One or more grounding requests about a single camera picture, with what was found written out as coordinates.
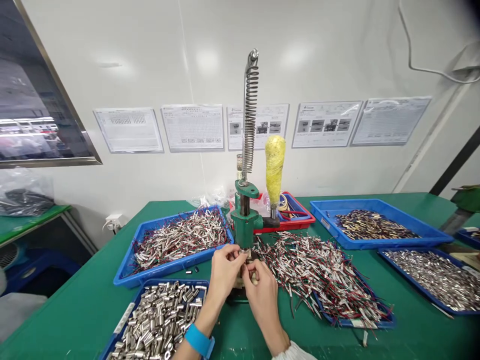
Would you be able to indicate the red plastic tray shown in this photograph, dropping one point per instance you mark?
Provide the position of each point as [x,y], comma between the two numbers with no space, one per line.
[302,223]

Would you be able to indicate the green rounded object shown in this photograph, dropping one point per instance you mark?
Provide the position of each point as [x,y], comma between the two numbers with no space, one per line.
[468,198]

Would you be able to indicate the pile of brass dark parts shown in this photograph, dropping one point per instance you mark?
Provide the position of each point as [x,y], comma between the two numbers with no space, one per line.
[375,225]

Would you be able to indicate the pile of slim silver sleeves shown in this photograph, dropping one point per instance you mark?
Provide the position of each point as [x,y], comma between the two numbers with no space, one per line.
[435,275]

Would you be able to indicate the blue tray of brass parts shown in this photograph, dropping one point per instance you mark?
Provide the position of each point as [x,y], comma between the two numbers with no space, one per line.
[375,205]

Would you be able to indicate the photo instruction wall sheet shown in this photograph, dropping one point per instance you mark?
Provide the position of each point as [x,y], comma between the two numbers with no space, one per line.
[268,127]

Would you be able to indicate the blue plastic stool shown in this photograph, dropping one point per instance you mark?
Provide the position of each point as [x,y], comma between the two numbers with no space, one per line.
[41,268]

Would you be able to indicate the green side table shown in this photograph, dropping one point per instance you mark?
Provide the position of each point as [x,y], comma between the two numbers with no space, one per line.
[30,221]

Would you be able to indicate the person's left hand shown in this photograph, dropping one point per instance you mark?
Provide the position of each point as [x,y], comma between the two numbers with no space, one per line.
[223,272]

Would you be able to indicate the metal framed window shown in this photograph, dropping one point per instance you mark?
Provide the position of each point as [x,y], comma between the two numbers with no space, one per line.
[33,105]

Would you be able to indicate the white wall socket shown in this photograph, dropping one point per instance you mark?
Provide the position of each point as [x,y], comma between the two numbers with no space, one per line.
[114,221]

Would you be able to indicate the plastic bag of dark parts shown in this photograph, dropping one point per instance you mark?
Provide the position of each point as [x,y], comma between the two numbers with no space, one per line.
[24,195]

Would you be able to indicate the table chart wall sheet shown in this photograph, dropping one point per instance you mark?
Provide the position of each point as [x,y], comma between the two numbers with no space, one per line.
[129,131]

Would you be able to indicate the dense grid wall sheet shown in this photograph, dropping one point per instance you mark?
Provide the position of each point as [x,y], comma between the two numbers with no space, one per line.
[193,128]

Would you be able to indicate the small labelled bottle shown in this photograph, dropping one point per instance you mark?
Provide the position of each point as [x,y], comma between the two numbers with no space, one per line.
[239,165]

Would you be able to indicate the green hand press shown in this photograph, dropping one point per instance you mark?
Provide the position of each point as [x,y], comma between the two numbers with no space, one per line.
[245,221]

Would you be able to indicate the yellow wrapped press lever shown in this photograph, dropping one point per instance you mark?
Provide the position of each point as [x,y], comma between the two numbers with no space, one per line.
[275,165]

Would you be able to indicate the pile of silver metal tubes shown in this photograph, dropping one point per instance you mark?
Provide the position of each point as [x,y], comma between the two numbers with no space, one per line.
[157,318]

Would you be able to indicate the text form wall sheet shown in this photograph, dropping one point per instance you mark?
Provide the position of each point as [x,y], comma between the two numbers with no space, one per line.
[392,122]

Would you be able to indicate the long metal coil spring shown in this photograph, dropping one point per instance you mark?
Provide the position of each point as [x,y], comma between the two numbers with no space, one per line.
[250,112]

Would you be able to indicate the wide photo instruction sheet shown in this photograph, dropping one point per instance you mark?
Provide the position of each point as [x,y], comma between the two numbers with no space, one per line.
[326,124]

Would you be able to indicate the blue tray of metal tubes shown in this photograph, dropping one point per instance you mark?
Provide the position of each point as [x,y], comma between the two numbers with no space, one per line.
[123,322]

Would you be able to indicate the person's right hand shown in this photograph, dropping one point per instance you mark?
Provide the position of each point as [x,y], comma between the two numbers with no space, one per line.
[262,290]

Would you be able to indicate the clear plastic bags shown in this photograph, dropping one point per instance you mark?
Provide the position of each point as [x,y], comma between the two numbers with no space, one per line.
[215,198]

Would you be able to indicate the blue tray of slim sleeves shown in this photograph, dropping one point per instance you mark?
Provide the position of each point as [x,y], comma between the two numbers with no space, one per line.
[405,279]

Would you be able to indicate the small blue tray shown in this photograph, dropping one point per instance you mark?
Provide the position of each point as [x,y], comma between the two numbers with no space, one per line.
[468,236]

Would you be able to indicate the yellow tape roll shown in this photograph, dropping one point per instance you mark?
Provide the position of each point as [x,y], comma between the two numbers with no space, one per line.
[284,202]

